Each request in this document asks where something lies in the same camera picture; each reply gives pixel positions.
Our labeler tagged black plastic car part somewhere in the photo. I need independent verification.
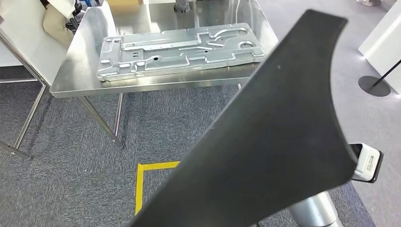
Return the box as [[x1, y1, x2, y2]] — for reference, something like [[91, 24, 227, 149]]
[[128, 9, 359, 227]]

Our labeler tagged stainless steel workbench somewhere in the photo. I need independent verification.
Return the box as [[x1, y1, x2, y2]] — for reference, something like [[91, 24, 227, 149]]
[[49, 0, 280, 149]]

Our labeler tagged stamped silver metal plate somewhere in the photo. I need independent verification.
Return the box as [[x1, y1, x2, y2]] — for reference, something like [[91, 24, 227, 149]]
[[96, 22, 266, 83]]

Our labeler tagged black office chair base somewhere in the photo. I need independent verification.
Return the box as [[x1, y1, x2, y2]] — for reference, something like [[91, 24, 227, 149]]
[[70, 0, 84, 19]]

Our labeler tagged person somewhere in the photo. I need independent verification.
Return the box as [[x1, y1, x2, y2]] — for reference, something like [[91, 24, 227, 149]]
[[40, 0, 83, 48]]

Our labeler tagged stainless steel table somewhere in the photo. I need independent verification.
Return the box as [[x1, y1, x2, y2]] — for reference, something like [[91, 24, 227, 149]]
[[0, 31, 48, 161]]

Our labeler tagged black stanchion base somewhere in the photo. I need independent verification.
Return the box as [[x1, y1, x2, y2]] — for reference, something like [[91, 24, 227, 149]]
[[358, 58, 401, 98]]

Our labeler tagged white block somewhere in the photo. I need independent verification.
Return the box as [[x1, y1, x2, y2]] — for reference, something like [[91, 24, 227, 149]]
[[358, 0, 401, 95]]

